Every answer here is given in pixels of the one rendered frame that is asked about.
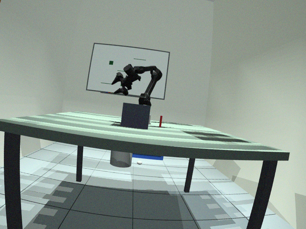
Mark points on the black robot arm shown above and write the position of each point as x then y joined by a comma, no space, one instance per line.
133,72

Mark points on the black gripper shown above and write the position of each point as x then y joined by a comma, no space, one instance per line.
124,82

